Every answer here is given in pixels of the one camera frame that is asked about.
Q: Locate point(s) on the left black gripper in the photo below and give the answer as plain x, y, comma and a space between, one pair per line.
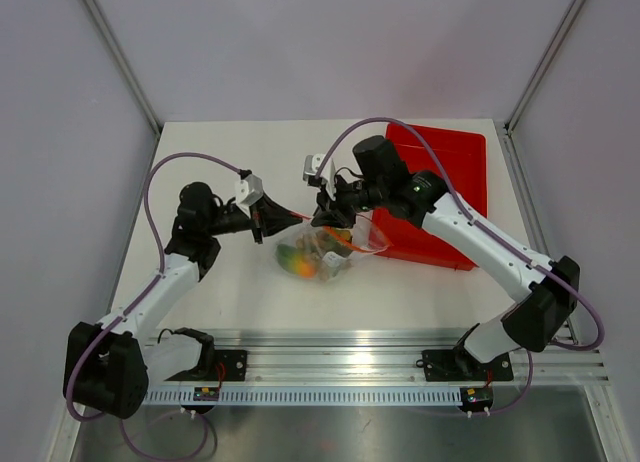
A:
269, 218

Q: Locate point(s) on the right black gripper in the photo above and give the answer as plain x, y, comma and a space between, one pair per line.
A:
332, 212

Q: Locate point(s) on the green orange toy mango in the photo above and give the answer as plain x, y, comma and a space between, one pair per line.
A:
295, 261

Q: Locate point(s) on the brown toy longan bunch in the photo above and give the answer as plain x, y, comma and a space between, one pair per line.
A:
329, 249

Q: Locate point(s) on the clear orange zip top bag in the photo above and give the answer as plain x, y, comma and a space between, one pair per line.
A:
367, 239

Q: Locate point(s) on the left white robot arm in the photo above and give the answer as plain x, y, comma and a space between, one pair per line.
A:
108, 366

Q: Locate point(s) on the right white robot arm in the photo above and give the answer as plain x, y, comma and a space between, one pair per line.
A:
543, 291

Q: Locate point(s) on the left small circuit board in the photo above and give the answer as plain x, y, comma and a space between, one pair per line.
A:
206, 394

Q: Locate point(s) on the small circuit board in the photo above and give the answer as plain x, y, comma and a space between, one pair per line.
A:
206, 394
477, 396

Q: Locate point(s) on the right small circuit board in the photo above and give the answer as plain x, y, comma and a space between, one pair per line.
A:
477, 396

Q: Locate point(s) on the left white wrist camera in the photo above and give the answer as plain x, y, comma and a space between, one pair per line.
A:
248, 191

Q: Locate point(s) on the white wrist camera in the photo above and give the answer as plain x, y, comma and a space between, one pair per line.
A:
319, 171
248, 191

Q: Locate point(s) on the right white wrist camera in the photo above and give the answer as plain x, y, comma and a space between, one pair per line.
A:
319, 171

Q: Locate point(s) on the aluminium rail frame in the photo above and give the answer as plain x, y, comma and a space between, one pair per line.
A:
378, 357

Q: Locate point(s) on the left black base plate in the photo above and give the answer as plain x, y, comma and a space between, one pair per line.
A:
230, 365

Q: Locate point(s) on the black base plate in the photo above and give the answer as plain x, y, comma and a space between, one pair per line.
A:
230, 365
435, 364

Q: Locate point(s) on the white slotted cable duct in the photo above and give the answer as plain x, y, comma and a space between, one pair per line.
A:
310, 396

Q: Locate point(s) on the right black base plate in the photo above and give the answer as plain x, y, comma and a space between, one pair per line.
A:
435, 364

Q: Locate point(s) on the left aluminium corner post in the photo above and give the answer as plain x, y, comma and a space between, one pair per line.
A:
107, 36

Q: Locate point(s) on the aluminium corner post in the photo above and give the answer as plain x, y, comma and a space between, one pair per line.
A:
107, 36
549, 55

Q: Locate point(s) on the right aluminium corner post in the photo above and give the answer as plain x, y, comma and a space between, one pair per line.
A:
549, 55

